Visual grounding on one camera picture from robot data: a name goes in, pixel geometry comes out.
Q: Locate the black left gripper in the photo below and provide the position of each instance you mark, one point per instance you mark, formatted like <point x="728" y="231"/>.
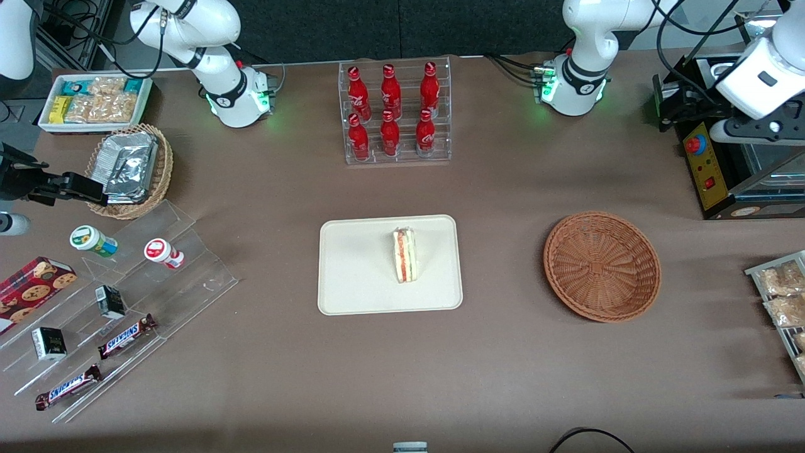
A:
<point x="697" y="99"/>

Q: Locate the triangular sandwich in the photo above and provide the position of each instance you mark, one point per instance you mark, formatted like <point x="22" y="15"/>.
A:
<point x="404" y="255"/>

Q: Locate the clear acrylic stepped display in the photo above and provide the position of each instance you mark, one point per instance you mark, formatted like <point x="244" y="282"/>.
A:
<point x="188" y="277"/>

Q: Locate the green lid yogurt cup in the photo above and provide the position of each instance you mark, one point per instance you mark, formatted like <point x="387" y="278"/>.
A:
<point x="91" y="240"/>

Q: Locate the dark equipment rack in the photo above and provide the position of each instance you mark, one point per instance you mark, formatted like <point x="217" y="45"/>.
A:
<point x="69" y="31"/>

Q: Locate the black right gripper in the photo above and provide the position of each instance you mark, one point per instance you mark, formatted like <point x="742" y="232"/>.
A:
<point x="16" y="181"/>

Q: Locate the beige plastic tray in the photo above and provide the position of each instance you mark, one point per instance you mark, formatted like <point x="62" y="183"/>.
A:
<point x="358" y="277"/>

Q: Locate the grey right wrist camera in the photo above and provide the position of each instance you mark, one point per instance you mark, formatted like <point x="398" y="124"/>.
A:
<point x="12" y="224"/>

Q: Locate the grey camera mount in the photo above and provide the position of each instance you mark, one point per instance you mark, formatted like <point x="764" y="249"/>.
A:
<point x="410" y="448"/>

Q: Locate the teal snack pack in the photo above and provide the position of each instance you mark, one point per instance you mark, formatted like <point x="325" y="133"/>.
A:
<point x="73" y="87"/>
<point x="133" y="85"/>

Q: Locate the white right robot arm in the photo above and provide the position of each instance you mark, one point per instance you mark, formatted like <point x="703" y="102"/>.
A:
<point x="220" y="82"/>

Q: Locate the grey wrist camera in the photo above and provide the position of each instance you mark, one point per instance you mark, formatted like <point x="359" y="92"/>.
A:
<point x="12" y="224"/>
<point x="755" y="130"/>

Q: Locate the yellow snack pack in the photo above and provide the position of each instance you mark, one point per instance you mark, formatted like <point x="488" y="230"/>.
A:
<point x="60" y="109"/>

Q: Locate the steel warmer pan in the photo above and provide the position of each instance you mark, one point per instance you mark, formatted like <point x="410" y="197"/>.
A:
<point x="770" y="160"/>

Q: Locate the silver foil pack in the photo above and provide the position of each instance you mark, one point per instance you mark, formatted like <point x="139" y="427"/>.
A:
<point x="129" y="160"/>
<point x="122" y="199"/>

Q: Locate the red cookie box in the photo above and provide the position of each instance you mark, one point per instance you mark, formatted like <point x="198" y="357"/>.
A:
<point x="31" y="292"/>

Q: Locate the brown wicker basket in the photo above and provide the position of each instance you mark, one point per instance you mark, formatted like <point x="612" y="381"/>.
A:
<point x="600" y="267"/>

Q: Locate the light wicker basket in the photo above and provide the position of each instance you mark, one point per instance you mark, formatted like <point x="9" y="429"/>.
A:
<point x="160" y="170"/>

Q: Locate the white rectangular snack bin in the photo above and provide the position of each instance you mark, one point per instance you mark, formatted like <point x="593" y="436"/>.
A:
<point x="94" y="128"/>

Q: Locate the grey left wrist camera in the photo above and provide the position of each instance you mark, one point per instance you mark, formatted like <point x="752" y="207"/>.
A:
<point x="755" y="130"/>

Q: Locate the small black carton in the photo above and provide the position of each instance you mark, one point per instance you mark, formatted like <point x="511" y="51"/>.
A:
<point x="49" y="343"/>
<point x="111" y="302"/>

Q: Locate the clear acrylic bottle rack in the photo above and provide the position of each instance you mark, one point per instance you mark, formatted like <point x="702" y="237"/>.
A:
<point x="405" y="157"/>

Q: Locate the red lid yogurt cup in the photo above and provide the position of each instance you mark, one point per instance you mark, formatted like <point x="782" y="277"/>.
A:
<point x="162" y="251"/>

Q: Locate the black food warmer cabinet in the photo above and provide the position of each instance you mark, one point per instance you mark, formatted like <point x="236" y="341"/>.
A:
<point x="707" y="173"/>

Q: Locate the red cola bottle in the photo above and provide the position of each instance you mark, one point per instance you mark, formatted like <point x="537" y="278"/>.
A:
<point x="430" y="89"/>
<point x="360" y="94"/>
<point x="390" y="137"/>
<point x="426" y="135"/>
<point x="391" y="93"/>
<point x="359" y="139"/>

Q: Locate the clear bag of nuts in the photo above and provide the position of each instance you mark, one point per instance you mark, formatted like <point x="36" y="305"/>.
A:
<point x="107" y="86"/>
<point x="118" y="108"/>
<point x="82" y="109"/>

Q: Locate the clear bag of crackers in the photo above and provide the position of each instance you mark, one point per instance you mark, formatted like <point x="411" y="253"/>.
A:
<point x="800" y="341"/>
<point x="783" y="279"/>
<point x="787" y="310"/>

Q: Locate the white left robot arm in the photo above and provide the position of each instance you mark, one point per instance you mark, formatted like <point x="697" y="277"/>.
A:
<point x="585" y="38"/>

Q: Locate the snickers chocolate bar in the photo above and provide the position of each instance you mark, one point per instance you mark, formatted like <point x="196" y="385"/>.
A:
<point x="126" y="336"/>
<point x="68" y="386"/>

